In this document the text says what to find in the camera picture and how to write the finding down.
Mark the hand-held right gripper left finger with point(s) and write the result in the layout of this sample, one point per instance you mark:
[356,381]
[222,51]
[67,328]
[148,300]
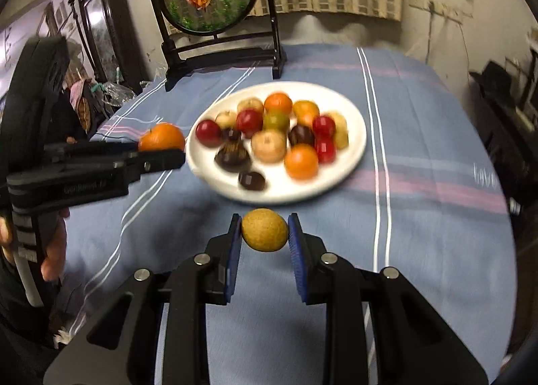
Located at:
[232,263]

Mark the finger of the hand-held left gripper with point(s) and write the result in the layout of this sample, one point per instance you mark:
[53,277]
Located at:
[159,160]

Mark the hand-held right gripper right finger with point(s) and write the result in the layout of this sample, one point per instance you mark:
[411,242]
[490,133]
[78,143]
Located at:
[299,267]

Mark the orange tangerine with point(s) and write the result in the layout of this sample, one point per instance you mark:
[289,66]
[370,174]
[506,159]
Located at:
[301,161]
[162,138]
[278,103]

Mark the small olive-yellow round fruit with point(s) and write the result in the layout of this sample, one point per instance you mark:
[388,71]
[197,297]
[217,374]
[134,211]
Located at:
[264,229]
[343,140]

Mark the red plum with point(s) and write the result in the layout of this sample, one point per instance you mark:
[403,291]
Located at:
[325,150]
[249,122]
[209,133]
[323,126]

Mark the dark brown chestnut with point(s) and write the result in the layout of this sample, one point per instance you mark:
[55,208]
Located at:
[233,158]
[231,134]
[252,180]
[301,135]

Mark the beige fruit with brown crack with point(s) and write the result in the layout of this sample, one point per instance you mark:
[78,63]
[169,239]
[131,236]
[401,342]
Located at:
[226,119]

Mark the white round plate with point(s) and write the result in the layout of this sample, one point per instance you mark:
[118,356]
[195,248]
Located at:
[336,175]

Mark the green-yellow tangerine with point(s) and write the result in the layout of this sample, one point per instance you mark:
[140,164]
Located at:
[276,121]

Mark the yellow-orange tangerine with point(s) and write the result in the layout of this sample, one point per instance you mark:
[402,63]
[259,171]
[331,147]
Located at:
[305,109]

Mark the person's left hand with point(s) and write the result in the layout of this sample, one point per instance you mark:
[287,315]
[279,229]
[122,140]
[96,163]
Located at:
[56,242]

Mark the clear plastic bags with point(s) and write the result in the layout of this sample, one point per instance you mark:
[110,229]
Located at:
[120,93]

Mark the pink and brown bundle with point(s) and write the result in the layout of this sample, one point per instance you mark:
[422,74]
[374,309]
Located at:
[82,107]

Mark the blue striped tablecloth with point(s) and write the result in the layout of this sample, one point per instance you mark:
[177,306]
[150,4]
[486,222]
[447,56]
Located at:
[420,242]

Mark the black computer desk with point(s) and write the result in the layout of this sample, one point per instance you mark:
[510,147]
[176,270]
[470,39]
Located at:
[504,137]

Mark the black hat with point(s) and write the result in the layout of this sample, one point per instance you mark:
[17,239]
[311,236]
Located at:
[491,76]

